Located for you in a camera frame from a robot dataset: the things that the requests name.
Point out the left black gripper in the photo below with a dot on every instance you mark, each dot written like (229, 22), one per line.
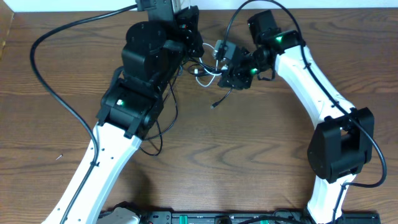
(193, 37)

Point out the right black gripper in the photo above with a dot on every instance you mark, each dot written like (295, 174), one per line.
(235, 74)

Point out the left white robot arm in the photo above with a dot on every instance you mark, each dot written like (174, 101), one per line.
(155, 49)

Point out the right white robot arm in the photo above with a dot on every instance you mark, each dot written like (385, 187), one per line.
(342, 140)

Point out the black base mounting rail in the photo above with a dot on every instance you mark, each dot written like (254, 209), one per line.
(131, 213)

